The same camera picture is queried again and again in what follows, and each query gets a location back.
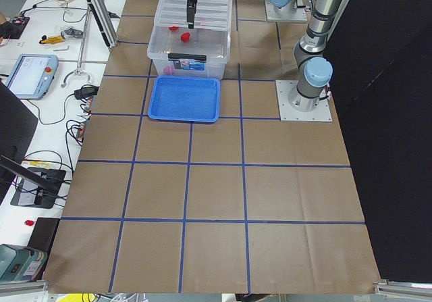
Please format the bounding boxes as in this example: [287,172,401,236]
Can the clear ribbed box lid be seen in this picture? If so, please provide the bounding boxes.
[154,0,232,32]

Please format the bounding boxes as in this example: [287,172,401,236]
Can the clear plastic storage box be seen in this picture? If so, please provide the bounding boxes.
[147,24,231,80]

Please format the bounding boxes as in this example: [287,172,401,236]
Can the green device box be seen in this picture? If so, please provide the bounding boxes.
[1,244,48,284]

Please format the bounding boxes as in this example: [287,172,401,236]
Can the blue plastic tray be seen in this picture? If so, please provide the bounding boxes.
[148,76,221,123]

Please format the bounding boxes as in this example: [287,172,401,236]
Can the silver hex key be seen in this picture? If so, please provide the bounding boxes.
[53,45,70,52]

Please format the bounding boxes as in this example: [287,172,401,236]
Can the long reach grabber tool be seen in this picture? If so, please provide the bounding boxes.
[61,5,91,88]

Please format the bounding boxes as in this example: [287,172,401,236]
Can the black power adapter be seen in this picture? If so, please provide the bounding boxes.
[74,84,99,100]

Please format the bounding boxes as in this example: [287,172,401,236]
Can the yellow black small tool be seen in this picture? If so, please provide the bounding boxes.
[39,35,65,45]

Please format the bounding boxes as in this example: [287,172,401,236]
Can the blue teach pendant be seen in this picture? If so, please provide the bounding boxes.
[5,54,59,100]

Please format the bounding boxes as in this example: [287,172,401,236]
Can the black monitor stand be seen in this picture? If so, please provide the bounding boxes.
[1,156,66,209]

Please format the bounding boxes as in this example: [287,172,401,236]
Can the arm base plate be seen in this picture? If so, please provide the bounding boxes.
[265,0,308,24]
[275,80,333,122]

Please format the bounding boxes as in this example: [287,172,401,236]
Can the aluminium frame post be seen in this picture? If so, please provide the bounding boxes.
[86,0,117,49]

